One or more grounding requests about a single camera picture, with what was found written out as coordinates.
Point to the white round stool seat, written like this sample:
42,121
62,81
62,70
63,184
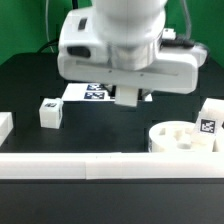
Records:
175,137

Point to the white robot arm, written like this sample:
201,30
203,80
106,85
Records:
118,42

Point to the white fence piece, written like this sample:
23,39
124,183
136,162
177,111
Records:
6,125
219,143

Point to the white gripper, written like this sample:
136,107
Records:
174,70

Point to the white right fence piece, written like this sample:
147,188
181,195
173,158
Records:
219,143

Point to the white front fence bar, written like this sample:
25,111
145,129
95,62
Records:
97,166

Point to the white left fence piece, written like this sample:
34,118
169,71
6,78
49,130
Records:
6,125

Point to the white fiducial marker sheet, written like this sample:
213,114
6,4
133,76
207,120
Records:
86,92

